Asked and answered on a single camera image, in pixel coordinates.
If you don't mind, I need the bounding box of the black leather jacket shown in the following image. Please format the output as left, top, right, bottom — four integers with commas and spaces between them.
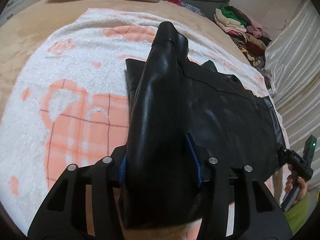
120, 22, 285, 229

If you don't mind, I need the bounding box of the pile of folded clothes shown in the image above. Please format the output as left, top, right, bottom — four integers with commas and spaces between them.
214, 6, 271, 69

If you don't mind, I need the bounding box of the person's right hand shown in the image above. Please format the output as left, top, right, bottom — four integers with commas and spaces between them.
285, 164, 309, 205

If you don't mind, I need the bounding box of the white orange bear blanket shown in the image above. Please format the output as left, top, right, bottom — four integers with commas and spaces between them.
0, 8, 291, 235

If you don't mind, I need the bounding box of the shiny white curtain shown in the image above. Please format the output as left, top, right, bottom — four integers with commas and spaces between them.
263, 0, 320, 188

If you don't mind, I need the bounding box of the beige plush bed cover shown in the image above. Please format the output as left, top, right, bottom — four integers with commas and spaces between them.
1, 0, 248, 111

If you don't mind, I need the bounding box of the red folded garment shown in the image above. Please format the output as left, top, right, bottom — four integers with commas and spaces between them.
166, 0, 183, 7

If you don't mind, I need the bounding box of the blue patterned garment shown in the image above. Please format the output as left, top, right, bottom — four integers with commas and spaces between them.
181, 2, 205, 17

